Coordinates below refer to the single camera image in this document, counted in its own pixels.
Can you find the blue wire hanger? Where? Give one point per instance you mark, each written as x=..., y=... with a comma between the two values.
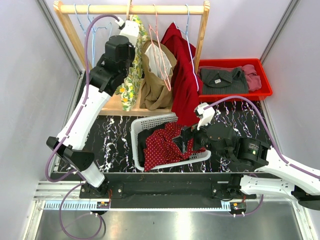
x=108, y=26
x=78, y=19
x=186, y=33

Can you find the black skirt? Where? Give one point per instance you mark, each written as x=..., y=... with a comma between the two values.
x=141, y=142

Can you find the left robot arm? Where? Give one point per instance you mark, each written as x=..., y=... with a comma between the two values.
x=109, y=73

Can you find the dark grey striped shirt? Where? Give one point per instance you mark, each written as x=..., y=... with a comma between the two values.
x=223, y=82

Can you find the white plastic mesh basket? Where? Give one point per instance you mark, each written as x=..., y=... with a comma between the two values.
x=144, y=123

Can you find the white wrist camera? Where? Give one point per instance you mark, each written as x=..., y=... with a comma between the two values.
x=129, y=29
x=205, y=113

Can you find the pink garment in bin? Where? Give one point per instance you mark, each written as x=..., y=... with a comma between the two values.
x=252, y=78

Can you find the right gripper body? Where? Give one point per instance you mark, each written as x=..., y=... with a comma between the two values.
x=200, y=134

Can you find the wooden clothes rack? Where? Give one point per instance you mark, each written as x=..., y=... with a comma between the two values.
x=114, y=107

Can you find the red polka dot skirt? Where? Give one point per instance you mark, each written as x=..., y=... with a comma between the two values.
x=160, y=148

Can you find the plain red skirt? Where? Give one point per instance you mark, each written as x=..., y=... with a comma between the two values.
x=184, y=90

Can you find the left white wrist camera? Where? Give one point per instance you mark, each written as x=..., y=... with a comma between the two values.
x=129, y=29

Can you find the pink wire hanger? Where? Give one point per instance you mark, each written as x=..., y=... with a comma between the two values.
x=159, y=67

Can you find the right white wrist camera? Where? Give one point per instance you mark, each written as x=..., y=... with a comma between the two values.
x=205, y=113

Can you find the aluminium frame rail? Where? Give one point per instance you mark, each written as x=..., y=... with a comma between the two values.
x=79, y=200

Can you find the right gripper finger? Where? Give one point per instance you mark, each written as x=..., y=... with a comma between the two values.
x=181, y=140
x=187, y=151

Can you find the red plastic bin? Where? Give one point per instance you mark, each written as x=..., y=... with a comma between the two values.
x=258, y=95

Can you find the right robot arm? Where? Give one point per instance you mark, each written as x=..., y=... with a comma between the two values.
x=257, y=168

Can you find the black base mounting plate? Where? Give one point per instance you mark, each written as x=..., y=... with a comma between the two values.
x=160, y=186

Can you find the lemon print skirt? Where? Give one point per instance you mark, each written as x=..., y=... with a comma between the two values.
x=129, y=90

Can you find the khaki skirt white lining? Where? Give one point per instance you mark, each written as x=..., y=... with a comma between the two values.
x=154, y=92

